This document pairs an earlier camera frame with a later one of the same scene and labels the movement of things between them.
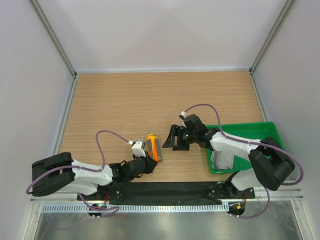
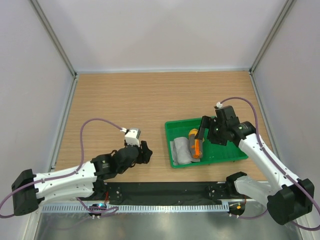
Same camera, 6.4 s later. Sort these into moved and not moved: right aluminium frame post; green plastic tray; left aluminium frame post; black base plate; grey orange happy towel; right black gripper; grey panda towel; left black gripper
Moved: grey orange happy towel; grey panda towel; right black gripper; left black gripper; green plastic tray
Not moved: black base plate; right aluminium frame post; left aluminium frame post
